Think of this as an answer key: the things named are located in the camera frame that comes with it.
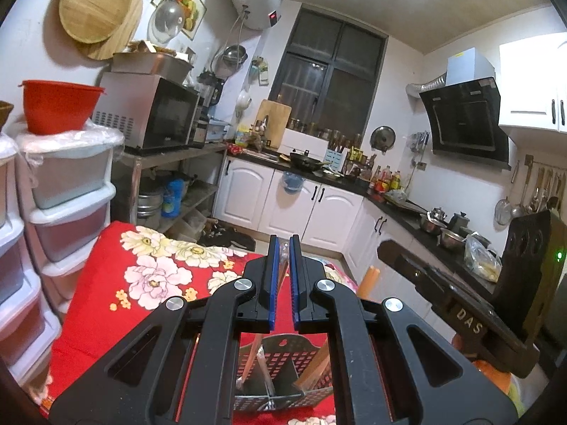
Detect red floral tablecloth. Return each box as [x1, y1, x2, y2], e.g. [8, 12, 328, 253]
[42, 221, 359, 425]

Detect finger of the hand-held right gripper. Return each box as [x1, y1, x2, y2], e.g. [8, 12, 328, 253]
[377, 239, 449, 316]

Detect group of metal pots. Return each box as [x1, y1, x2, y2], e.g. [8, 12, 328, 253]
[419, 207, 470, 249]

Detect round bamboo sieve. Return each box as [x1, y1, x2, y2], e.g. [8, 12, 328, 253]
[59, 0, 134, 45]

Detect white plastic drawer unit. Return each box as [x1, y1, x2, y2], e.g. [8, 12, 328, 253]
[15, 128, 125, 315]
[0, 142, 63, 381]

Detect group of condiment bottles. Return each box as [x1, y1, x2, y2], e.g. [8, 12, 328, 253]
[348, 146, 404, 193]

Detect group of chopsticks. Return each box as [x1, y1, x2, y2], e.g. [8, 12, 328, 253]
[237, 334, 331, 397]

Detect white box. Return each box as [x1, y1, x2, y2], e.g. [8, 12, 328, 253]
[283, 128, 331, 153]

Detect hanging metal pot lid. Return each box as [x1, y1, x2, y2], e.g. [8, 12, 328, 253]
[371, 126, 396, 151]

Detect glass pot lid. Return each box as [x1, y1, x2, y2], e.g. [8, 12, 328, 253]
[148, 0, 186, 38]

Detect red plastic basin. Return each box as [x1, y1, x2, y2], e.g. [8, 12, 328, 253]
[18, 80, 106, 136]

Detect metal shelf rack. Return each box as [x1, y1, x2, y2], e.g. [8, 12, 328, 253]
[113, 144, 229, 240]

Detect black wok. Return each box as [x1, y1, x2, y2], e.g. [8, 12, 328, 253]
[290, 151, 331, 173]

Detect wooden cutting board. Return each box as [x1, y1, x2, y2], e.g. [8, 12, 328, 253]
[256, 100, 292, 149]

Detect blue knife block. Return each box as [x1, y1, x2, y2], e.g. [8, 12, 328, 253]
[325, 148, 348, 172]

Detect olive perforated utensil holder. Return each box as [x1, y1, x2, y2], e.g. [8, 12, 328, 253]
[232, 335, 334, 412]

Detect row of metal jars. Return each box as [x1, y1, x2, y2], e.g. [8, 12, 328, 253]
[288, 117, 368, 151]

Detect hanging metal ladles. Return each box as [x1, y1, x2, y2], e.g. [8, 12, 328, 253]
[494, 155, 559, 226]

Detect hanging metal colander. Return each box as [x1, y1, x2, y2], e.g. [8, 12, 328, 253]
[213, 44, 248, 78]

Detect silver microwave oven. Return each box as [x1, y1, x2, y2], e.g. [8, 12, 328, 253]
[91, 72, 202, 151]

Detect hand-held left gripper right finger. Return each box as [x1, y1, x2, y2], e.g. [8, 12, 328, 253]
[289, 234, 519, 425]

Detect round wooden board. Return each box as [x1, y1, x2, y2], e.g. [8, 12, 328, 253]
[86, 0, 145, 60]

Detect black range hood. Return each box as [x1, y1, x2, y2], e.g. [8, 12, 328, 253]
[406, 46, 510, 171]

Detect black blender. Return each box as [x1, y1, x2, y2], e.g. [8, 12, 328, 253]
[197, 73, 224, 118]

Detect fruit wall picture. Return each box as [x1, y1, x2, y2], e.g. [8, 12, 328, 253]
[153, 0, 208, 40]

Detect dark framed window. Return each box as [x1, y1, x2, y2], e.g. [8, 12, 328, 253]
[268, 4, 389, 142]

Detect metal baking pan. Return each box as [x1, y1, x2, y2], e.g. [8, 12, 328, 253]
[111, 51, 195, 85]

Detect white wall cabinet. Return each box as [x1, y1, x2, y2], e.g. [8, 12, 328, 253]
[498, 33, 567, 134]

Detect clear plastic bag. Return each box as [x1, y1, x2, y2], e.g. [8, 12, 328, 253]
[463, 234, 503, 282]

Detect white kitchen base cabinets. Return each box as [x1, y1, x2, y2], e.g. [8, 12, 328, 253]
[213, 155, 444, 319]

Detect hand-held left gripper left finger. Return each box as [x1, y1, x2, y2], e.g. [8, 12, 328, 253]
[49, 234, 284, 425]

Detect blue packet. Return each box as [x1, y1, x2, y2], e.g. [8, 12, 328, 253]
[162, 179, 184, 217]

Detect blue hanging bag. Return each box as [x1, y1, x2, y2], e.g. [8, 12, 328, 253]
[281, 172, 304, 194]

